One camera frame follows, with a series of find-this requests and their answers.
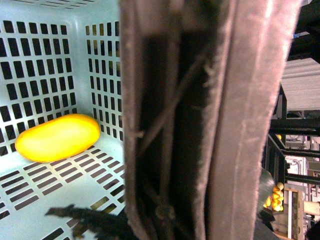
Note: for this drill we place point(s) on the yellow mango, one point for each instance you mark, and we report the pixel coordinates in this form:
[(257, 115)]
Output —
[(58, 139)]

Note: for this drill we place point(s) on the light blue plastic basket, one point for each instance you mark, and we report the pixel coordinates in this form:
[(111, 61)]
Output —
[(59, 57)]

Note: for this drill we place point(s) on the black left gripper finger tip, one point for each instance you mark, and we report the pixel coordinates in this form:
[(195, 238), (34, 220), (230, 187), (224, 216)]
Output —
[(105, 226)]

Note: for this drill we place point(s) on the pile of yellow fruit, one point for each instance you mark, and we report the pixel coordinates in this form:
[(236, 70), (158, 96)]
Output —
[(275, 201)]

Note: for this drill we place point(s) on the brown basket handle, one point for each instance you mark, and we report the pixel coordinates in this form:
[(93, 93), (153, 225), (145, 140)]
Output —
[(200, 81)]

